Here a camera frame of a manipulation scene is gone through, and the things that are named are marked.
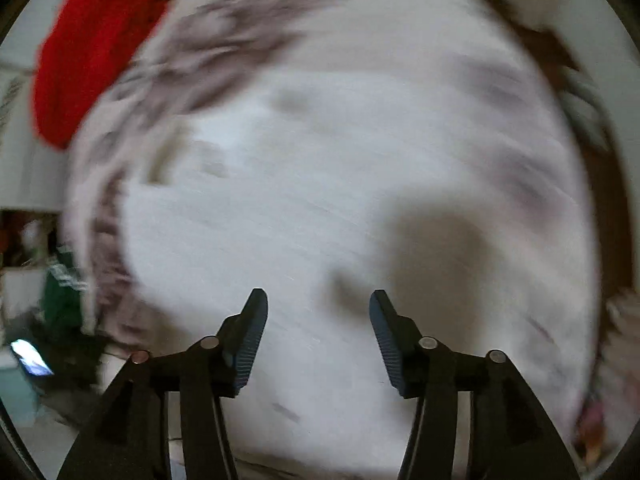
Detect red quilt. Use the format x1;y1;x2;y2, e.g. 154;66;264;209
31;0;206;150

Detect phone with lit screen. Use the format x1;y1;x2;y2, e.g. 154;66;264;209
11;339;55;377

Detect floral printed blanket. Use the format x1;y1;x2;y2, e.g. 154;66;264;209
62;0;616;476

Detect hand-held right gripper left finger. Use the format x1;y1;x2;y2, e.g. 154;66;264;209
56;288;269;480

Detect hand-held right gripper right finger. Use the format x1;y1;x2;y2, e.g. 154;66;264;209
369;289;581;480

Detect white towel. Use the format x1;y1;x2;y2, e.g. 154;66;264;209
117;75;598;478

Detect green garment with white stripes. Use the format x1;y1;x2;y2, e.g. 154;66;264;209
42;252;93;341

